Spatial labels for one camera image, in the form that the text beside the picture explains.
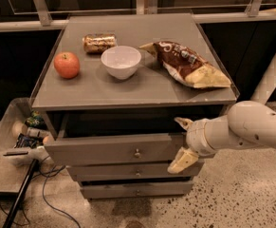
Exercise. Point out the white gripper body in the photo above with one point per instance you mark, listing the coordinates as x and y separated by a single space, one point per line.
195 137

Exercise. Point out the grey bottom drawer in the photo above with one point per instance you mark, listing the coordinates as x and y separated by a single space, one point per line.
142 189

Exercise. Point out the clear plastic bin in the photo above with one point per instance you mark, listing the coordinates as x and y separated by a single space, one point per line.
18 110

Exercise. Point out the white bowl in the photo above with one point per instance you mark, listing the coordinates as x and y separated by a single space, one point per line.
121 62

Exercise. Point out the dark blue snack packet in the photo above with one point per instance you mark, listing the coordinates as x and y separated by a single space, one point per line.
27 141

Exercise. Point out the green snack bag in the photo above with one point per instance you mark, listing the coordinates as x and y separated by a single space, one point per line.
35 120

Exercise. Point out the gold soda can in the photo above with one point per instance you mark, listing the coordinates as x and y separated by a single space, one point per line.
98 43

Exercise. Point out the grey drawer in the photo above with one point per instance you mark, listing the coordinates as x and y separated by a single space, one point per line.
113 136
128 171
142 189

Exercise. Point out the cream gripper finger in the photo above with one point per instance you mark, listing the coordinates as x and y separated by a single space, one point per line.
184 158
185 123

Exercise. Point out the black pole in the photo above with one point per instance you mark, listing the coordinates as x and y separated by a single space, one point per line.
20 194

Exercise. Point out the grey three-drawer cabinet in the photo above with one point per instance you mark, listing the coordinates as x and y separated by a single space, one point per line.
150 87

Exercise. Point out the grey middle drawer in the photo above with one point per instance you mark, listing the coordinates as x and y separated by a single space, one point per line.
128 171

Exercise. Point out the grey top drawer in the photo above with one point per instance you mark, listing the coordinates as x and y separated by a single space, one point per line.
113 136

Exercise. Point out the red apple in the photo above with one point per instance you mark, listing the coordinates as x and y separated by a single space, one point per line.
67 65

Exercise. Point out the metal railing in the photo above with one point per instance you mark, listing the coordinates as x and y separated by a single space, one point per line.
20 15

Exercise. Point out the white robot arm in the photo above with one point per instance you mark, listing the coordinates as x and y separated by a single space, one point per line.
247 124

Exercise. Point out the brown chip bag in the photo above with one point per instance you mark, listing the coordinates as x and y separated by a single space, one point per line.
187 66

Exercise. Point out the white bottle in bin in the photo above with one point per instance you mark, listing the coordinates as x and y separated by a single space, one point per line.
20 128

